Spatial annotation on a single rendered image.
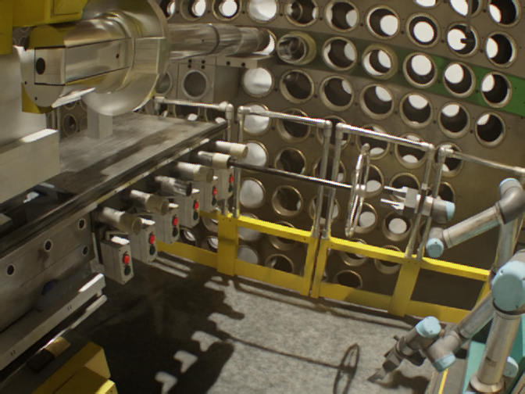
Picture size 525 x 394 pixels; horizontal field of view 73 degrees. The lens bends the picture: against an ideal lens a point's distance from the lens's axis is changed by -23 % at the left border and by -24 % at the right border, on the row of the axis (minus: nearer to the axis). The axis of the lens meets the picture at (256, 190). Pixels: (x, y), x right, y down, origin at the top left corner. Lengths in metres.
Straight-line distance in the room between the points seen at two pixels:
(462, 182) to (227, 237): 1.63
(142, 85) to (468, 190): 2.41
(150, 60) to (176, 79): 1.92
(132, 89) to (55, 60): 0.31
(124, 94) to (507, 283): 1.14
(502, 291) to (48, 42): 1.27
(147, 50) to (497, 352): 1.24
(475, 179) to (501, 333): 2.00
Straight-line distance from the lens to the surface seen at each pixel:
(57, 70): 1.01
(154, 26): 1.16
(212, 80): 2.89
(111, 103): 1.28
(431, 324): 1.36
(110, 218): 1.48
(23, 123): 1.26
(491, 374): 1.28
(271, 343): 2.26
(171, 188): 1.71
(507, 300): 1.12
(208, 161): 2.00
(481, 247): 3.29
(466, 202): 3.12
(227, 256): 2.68
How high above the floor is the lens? 1.54
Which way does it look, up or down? 23 degrees down
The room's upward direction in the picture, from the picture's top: 4 degrees clockwise
